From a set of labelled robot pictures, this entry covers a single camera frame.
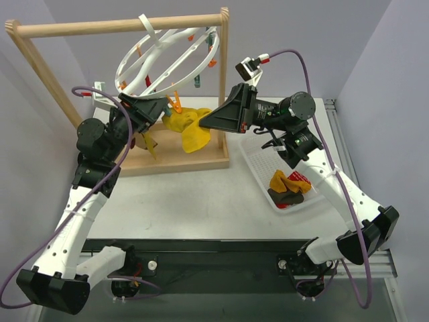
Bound dark teal clothes peg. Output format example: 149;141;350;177
163;105;172;117

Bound orange clothes peg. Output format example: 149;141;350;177
166;91;182;114

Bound bright yellow cloth sock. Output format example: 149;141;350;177
162;107;211;154

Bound white round clip hanger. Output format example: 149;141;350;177
114;13;221;99

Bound dark brown sock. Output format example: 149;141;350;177
267;189;304;205

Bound mustard yellow sock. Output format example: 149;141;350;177
131;131;158;160
269;170;301;193

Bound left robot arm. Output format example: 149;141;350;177
16;93;168;315

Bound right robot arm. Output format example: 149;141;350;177
199;83;400;274

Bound wooden hanger rack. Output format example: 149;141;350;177
5;7;230;176

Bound white plastic basket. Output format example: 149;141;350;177
239;134;323;214

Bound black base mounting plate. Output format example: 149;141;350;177
82;239;334;299

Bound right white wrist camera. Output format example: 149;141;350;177
235;54;270;87

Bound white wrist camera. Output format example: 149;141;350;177
81;81;115;111
235;54;270;87

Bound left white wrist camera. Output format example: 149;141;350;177
81;81;115;111

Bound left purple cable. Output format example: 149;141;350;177
0;87;132;309

